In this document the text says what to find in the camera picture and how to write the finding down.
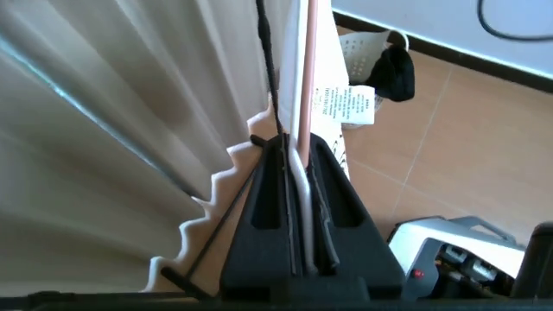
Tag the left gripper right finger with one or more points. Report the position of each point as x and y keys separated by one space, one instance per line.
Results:
x=358 y=255

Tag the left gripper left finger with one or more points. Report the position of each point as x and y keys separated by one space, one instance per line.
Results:
x=259 y=250

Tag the pink clothes hanger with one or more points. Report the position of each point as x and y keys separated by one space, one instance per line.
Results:
x=309 y=86

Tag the white printed t-shirt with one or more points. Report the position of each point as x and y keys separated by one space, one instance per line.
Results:
x=289 y=65

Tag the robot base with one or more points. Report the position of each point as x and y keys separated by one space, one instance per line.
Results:
x=432 y=242

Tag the black clothes rack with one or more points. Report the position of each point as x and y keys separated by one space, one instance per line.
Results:
x=268 y=52

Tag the white laundry basket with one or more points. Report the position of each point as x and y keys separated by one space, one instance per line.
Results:
x=358 y=52

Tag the black garment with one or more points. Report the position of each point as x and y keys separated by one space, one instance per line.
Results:
x=393 y=78

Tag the beige curtain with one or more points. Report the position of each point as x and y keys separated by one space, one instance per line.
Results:
x=108 y=108

